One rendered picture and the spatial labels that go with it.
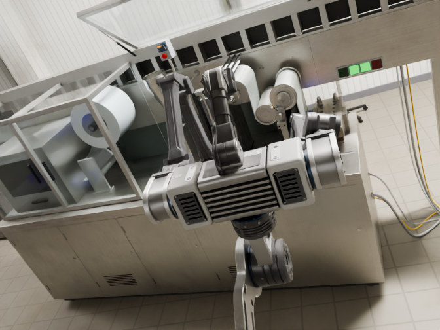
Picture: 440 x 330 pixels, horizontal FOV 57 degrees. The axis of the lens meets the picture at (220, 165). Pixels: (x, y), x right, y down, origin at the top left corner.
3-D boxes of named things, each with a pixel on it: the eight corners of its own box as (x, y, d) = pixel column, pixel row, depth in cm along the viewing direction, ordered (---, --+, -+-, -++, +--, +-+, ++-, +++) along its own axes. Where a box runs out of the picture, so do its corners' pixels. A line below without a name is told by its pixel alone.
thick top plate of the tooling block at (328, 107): (313, 142, 222) (311, 132, 220) (317, 109, 254) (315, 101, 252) (344, 136, 216) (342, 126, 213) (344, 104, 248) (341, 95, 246)
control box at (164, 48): (160, 62, 222) (152, 44, 217) (165, 57, 227) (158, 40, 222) (171, 59, 219) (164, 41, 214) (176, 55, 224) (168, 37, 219)
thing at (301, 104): (304, 132, 225) (296, 102, 216) (307, 112, 244) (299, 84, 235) (305, 131, 225) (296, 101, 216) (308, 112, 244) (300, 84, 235)
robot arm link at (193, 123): (160, 87, 159) (185, 79, 156) (163, 81, 164) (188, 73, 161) (200, 173, 181) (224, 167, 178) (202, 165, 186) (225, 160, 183)
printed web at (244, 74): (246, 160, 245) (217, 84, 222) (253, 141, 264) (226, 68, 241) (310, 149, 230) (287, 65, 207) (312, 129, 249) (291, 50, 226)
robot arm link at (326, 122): (331, 149, 125) (313, 148, 125) (328, 134, 133) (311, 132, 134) (337, 122, 120) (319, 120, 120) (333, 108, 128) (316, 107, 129)
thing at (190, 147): (180, 171, 265) (143, 91, 239) (186, 159, 277) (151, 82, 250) (199, 167, 260) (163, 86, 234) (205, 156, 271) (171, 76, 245)
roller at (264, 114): (258, 126, 229) (252, 107, 224) (265, 107, 250) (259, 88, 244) (279, 122, 224) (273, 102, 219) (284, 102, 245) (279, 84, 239)
